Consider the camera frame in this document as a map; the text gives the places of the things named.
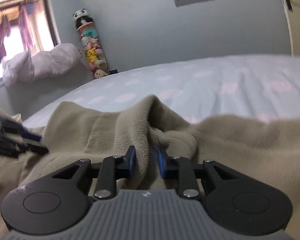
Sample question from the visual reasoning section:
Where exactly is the polka dot bed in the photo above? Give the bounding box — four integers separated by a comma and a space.
22, 54, 300, 130

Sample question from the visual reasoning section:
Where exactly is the clear tube of plush toys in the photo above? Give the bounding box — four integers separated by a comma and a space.
76, 22, 110, 79

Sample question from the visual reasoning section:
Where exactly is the beige fleece jacket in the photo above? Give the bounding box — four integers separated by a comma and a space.
0, 94, 300, 240

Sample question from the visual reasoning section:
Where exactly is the pink bundled duvet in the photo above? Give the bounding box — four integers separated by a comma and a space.
2, 43, 83, 88

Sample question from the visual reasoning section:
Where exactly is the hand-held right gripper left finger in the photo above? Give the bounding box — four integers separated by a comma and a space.
51, 146, 137, 200

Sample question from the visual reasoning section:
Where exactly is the panda plush toy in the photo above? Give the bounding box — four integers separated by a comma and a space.
73, 9, 93, 29

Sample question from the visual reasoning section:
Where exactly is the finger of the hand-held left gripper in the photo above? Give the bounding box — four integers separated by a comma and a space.
0, 119, 42, 142
0, 140, 48, 158

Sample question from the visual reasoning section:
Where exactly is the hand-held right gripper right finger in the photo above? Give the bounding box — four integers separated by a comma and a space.
156, 147, 242, 200

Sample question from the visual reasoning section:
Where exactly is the purple hanging fleece robe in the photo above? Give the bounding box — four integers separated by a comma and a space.
19, 4, 39, 53

